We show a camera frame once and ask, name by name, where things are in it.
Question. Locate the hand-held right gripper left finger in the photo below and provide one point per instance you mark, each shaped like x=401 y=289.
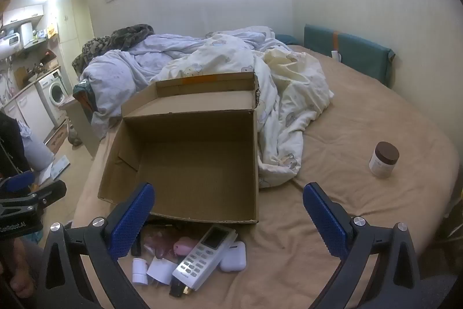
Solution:
x=134 y=218

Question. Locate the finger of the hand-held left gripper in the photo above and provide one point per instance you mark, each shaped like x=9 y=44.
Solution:
x=50 y=192
x=16 y=182

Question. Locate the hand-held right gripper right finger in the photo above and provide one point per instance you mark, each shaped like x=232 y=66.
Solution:
x=325 y=218

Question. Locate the small black device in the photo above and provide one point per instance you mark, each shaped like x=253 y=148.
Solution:
x=136 y=247

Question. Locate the clear pink hair clip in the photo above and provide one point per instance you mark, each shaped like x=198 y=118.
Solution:
x=155 y=244

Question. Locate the small white bottle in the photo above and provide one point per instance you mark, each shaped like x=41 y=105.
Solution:
x=139 y=271

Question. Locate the pink plastic gadget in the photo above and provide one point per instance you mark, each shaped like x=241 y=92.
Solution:
x=184 y=245

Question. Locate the white power adapter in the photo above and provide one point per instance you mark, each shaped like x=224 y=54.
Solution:
x=161 y=271

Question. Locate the white remote control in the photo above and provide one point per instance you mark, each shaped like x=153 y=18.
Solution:
x=202 y=254

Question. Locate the brown cardboard box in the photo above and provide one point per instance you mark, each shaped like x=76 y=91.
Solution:
x=195 y=164

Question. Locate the black flashlight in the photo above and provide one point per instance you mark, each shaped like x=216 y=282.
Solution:
x=177 y=289

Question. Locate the white earbuds case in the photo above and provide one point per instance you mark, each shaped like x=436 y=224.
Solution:
x=233 y=256

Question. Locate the person's left hand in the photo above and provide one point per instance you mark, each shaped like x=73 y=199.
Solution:
x=20 y=276

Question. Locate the paper booklet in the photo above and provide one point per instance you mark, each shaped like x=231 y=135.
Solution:
x=54 y=167

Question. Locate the black garment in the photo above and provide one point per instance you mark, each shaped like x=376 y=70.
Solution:
x=11 y=146

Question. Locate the brown doormat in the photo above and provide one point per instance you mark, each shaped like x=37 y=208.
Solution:
x=58 y=140

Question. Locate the cream bedside cabinet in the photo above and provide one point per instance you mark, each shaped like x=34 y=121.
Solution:
x=79 y=128

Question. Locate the white floor cabinet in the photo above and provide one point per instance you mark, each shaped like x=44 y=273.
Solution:
x=30 y=110

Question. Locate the white jar brown lid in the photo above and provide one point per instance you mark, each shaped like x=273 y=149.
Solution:
x=383 y=160

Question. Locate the white washing machine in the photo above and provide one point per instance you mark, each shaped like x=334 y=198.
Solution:
x=54 y=91

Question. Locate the teal and orange cloth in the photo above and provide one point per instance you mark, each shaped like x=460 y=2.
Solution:
x=82 y=95

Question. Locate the cream printed blanket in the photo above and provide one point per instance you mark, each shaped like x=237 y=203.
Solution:
x=282 y=95

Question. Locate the light blue quilt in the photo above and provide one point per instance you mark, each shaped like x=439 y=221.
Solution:
x=123 y=77

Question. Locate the small white tube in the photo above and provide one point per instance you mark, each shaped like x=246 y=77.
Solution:
x=336 y=56

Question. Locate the dark fur blanket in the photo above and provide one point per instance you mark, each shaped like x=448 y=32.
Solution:
x=123 y=35

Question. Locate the teal pillow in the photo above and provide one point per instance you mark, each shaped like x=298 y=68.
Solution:
x=287 y=39

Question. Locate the white wall cabinet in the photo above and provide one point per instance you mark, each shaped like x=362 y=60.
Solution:
x=23 y=15

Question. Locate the teal wall cushion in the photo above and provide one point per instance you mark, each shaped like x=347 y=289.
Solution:
x=354 y=52

